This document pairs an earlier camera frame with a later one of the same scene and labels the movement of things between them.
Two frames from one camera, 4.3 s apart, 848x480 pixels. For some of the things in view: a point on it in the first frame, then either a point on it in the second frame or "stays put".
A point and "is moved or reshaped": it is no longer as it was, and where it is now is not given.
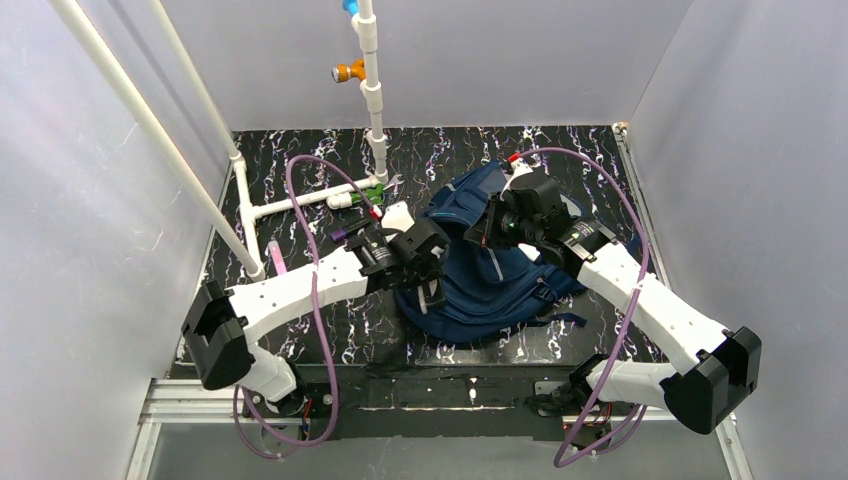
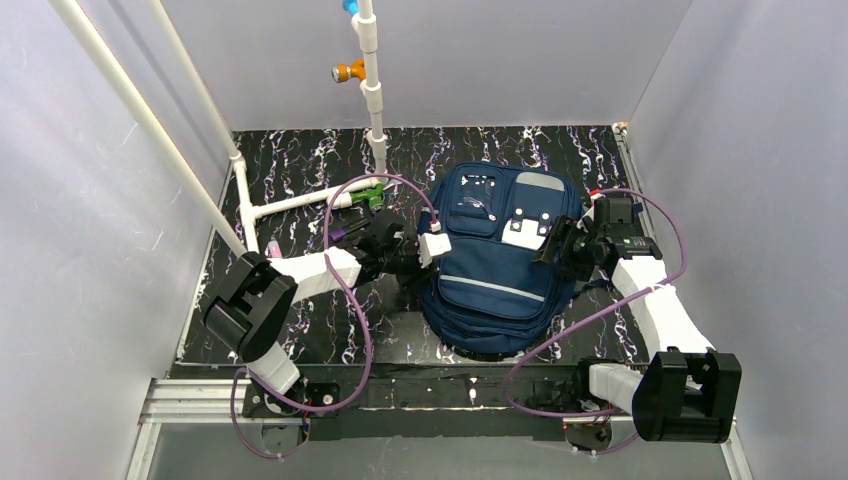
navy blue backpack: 490,294 is moved or reshaped
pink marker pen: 277,257 stays put
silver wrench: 394,181 stays put
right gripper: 491,225 to 553,240
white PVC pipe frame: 242,242 stays put
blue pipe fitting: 351,6 stays put
